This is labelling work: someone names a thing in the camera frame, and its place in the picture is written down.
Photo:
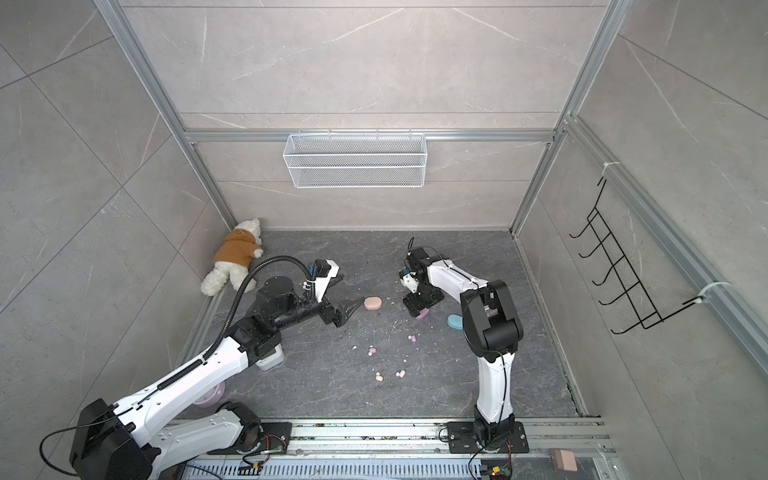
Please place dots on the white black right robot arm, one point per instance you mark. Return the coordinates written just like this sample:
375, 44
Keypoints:
490, 325

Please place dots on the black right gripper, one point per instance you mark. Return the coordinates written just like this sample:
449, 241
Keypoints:
415, 306

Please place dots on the white digital scale device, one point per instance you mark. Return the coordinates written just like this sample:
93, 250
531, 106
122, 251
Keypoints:
273, 360

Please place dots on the blue earbud charging case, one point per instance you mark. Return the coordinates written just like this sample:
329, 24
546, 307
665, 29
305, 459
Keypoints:
455, 322

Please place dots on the purple round container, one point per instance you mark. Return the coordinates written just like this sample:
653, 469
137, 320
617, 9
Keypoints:
212, 397

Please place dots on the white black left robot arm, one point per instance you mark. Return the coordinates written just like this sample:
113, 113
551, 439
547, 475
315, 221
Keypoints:
136, 438

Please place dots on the black wire hook rack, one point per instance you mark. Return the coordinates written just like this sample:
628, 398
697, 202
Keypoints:
632, 287

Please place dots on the aluminium rail front frame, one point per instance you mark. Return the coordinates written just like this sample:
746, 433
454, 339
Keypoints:
411, 449

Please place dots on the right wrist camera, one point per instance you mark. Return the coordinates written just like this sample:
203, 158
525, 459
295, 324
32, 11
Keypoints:
414, 274

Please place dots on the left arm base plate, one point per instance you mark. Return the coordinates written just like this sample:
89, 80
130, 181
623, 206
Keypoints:
272, 436

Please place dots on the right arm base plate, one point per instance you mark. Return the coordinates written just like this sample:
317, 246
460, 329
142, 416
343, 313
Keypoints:
472, 437

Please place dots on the white teddy bear brown hoodie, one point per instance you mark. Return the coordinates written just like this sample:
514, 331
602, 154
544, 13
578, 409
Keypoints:
233, 259

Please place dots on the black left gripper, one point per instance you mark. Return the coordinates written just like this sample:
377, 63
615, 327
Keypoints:
338, 315

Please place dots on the white wire mesh basket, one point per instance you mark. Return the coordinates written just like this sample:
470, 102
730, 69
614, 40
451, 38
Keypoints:
356, 160

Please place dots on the pink earbud charging case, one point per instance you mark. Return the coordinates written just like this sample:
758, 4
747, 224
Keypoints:
373, 303

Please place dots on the pink eraser block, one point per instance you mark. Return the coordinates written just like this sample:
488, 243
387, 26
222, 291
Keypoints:
564, 460

